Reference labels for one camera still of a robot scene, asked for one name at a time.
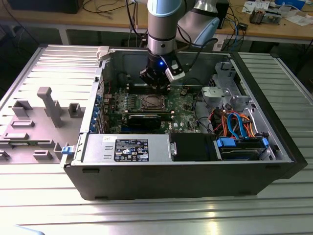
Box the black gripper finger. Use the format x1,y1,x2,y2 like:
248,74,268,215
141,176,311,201
138,67,160,90
157,74,171,91

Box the silver CPU plate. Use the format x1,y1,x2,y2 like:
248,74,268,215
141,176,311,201
144,97,161,108

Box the metal socket cover frame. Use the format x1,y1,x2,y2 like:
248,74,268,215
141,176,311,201
138,94,166,110

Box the black RAM slot bank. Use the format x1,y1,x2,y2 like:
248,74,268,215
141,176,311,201
127,82,171,95

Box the green motherboard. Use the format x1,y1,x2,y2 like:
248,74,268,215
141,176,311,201
101,82,203,134

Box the black graphics card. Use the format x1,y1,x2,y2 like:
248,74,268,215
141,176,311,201
127,114,162,130

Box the wooden desk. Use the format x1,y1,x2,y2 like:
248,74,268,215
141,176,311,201
0,0,313,46

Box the grey metal drive cage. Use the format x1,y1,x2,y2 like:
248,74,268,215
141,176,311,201
210,61,237,89

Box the black upright device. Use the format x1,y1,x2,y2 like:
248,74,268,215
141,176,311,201
216,0,230,29

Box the silver power supply unit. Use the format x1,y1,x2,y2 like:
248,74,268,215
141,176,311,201
83,134,172,164

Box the black open PC case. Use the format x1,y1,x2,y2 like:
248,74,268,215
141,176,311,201
60,46,308,201

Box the hard disk in blue carrier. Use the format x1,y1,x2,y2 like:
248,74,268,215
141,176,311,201
214,137,270,162

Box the copper heatsink cooler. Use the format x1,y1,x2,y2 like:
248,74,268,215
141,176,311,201
249,6,266,24

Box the grey parts rack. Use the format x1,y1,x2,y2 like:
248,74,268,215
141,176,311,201
0,87,87,165

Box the black box on desk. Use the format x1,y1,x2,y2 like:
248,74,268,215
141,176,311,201
8,0,79,15

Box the grey electronic device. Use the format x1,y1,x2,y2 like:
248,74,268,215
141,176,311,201
263,8,282,25

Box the white paper sheets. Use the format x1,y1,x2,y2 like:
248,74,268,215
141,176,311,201
285,13,313,26

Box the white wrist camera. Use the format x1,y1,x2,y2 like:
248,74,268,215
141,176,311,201
164,55,186,82

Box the black looped cable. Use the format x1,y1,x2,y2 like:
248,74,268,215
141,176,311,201
193,77,214,133

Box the black hanging cable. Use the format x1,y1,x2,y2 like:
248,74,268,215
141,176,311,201
126,0,149,48

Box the grey case handle block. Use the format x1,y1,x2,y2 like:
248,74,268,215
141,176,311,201
96,46,111,62

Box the silver drive bracket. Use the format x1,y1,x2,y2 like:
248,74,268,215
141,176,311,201
201,86,232,109

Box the red wire bundle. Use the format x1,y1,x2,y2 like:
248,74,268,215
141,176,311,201
208,108,222,135

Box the blue wire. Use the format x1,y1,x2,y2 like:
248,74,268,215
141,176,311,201
226,112,247,139

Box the blue network cable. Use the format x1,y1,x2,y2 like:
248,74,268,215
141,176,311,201
233,18,243,46

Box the orange wire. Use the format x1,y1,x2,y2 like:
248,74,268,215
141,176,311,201
220,110,258,138

